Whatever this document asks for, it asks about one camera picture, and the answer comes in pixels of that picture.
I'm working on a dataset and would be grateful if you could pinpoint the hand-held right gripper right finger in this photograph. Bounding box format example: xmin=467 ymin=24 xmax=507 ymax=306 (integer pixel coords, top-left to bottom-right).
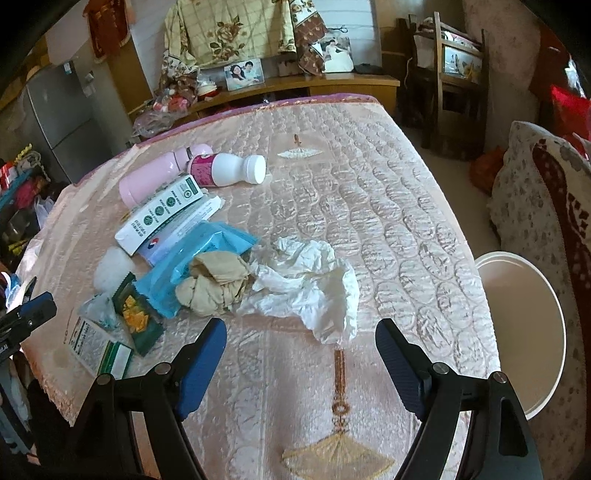
xmin=375 ymin=318 xmax=546 ymax=480

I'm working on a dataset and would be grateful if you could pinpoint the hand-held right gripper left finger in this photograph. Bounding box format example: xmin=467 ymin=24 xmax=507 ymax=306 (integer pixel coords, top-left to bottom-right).
xmin=65 ymin=318 xmax=228 ymax=480

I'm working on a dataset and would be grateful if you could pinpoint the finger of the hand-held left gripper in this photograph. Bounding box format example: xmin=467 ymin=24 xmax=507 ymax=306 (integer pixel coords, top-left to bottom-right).
xmin=17 ymin=276 xmax=38 ymax=306
xmin=16 ymin=291 xmax=57 ymax=326

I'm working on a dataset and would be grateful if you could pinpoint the clear plastic wrapper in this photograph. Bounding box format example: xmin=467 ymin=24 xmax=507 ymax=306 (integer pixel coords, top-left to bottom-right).
xmin=78 ymin=293 xmax=122 ymax=330

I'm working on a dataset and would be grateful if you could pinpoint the white packet with green edge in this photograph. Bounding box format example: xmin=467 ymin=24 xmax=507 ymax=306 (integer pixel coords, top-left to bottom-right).
xmin=69 ymin=316 xmax=134 ymax=376

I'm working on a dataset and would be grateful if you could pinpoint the dark green snack packet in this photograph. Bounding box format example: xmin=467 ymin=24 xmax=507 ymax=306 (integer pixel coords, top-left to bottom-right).
xmin=112 ymin=272 xmax=166 ymax=357

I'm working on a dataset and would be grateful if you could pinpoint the white cotton wad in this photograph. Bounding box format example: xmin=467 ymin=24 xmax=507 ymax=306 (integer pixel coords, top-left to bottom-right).
xmin=93 ymin=247 xmax=136 ymax=292

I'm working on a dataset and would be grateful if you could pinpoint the beige stocking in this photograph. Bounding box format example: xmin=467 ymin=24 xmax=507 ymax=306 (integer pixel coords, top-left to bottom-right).
xmin=175 ymin=253 xmax=252 ymax=317

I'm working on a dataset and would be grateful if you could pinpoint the white tissue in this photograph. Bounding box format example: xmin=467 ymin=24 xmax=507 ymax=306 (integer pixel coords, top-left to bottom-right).
xmin=235 ymin=237 xmax=360 ymax=346

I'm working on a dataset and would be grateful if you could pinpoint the white bucket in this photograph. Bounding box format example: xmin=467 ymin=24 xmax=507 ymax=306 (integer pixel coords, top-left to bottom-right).
xmin=473 ymin=251 xmax=568 ymax=421

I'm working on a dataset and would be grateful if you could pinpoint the blue plastic packet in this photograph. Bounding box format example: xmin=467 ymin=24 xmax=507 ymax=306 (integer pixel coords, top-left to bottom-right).
xmin=136 ymin=220 xmax=258 ymax=319

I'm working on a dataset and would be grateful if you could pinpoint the green and white carton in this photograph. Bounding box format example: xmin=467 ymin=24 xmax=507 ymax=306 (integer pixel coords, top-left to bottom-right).
xmin=115 ymin=173 xmax=204 ymax=257

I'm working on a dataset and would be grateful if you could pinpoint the colourful clutter pile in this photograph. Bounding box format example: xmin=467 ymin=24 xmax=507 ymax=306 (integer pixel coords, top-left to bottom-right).
xmin=0 ymin=148 xmax=52 ymax=259

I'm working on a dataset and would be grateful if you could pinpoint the white carton with round logo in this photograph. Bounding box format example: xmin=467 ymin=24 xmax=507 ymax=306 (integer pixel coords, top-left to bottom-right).
xmin=147 ymin=196 xmax=222 ymax=267

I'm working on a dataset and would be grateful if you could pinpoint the pink quilted mattress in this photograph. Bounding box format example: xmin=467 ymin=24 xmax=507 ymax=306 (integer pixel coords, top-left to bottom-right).
xmin=14 ymin=95 xmax=502 ymax=480

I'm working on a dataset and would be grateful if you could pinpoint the grey refrigerator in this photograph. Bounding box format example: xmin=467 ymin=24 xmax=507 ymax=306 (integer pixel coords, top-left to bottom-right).
xmin=21 ymin=60 xmax=116 ymax=185

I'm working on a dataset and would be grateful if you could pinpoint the white bottle with pink label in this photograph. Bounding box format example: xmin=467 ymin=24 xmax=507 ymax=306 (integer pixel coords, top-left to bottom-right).
xmin=187 ymin=153 xmax=267 ymax=188

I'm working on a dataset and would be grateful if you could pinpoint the clear plastic bag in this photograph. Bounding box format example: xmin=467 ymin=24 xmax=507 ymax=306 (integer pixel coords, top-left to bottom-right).
xmin=134 ymin=111 xmax=185 ymax=139

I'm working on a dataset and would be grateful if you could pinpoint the orange bag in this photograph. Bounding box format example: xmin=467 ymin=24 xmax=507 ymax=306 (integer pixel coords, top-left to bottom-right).
xmin=468 ymin=148 xmax=504 ymax=195

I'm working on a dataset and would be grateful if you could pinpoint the floral quilt with red band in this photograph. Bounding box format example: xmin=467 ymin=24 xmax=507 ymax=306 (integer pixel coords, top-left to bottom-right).
xmin=487 ymin=121 xmax=591 ymax=480

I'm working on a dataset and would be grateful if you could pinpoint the red and white toy pile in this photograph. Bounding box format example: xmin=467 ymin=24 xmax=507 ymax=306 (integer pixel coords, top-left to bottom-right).
xmin=154 ymin=85 xmax=191 ymax=112

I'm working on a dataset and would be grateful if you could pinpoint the red hanging cloth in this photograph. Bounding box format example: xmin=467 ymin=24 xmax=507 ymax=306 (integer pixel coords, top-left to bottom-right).
xmin=88 ymin=0 xmax=130 ymax=63

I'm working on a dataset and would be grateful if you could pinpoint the wooden cabinet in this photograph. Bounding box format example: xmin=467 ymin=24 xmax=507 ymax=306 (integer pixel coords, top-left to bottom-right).
xmin=129 ymin=74 xmax=402 ymax=127

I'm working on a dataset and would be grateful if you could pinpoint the framed couple photo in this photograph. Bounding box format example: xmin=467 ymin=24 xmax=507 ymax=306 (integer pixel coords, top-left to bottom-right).
xmin=225 ymin=59 xmax=265 ymax=91

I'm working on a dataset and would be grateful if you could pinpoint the wedding photo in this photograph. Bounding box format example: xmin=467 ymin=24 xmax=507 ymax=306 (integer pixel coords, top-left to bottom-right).
xmin=318 ymin=37 xmax=354 ymax=73

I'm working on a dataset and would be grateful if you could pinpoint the pink patterned curtain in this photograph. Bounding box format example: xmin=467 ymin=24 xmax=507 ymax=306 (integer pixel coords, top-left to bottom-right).
xmin=462 ymin=0 xmax=546 ymax=139

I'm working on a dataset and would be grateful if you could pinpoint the yellow floral blanket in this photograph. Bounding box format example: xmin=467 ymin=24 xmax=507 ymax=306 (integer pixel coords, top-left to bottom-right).
xmin=159 ymin=0 xmax=298 ymax=72

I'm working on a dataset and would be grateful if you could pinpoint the brown floral cloth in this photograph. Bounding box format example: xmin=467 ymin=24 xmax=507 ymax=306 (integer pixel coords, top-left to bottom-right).
xmin=291 ymin=0 xmax=334 ymax=77

